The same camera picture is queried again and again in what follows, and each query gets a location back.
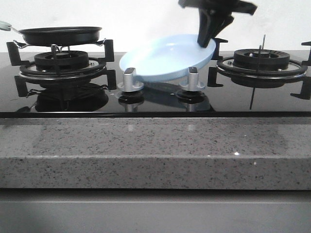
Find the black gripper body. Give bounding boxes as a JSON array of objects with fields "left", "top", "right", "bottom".
[{"left": 178, "top": 0, "right": 257, "bottom": 16}]

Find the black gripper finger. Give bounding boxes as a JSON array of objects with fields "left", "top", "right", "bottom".
[
  {"left": 209, "top": 14, "right": 234, "bottom": 39},
  {"left": 197, "top": 9, "right": 215, "bottom": 48}
]

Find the light blue plate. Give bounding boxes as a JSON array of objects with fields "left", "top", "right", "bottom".
[{"left": 119, "top": 34, "right": 216, "bottom": 82}]

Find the black frying pan mint handle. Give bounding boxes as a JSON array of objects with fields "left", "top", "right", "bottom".
[{"left": 0, "top": 21, "right": 102, "bottom": 47}]

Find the black burner far side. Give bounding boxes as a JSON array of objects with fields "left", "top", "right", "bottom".
[{"left": 233, "top": 49, "right": 290, "bottom": 71}]

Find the silver knob far side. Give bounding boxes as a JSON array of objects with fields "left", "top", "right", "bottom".
[{"left": 179, "top": 67, "right": 206, "bottom": 92}]

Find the black pan support far side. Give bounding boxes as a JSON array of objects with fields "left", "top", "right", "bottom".
[{"left": 207, "top": 35, "right": 311, "bottom": 110}]

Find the silver knob near pan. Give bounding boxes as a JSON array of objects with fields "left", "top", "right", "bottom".
[{"left": 117, "top": 67, "right": 144, "bottom": 92}]

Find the black burner near pan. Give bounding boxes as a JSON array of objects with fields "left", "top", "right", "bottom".
[{"left": 34, "top": 50, "right": 89, "bottom": 71}]

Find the black glass gas cooktop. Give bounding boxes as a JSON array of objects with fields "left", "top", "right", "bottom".
[{"left": 0, "top": 53, "right": 311, "bottom": 118}]

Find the black pan support near pan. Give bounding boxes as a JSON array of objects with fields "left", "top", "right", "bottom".
[{"left": 6, "top": 39, "right": 117, "bottom": 97}]

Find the grey cabinet front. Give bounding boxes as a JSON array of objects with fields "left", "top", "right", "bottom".
[{"left": 0, "top": 189, "right": 311, "bottom": 233}]

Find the wire pan reducer ring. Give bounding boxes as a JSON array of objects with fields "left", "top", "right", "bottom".
[{"left": 13, "top": 38, "right": 107, "bottom": 58}]

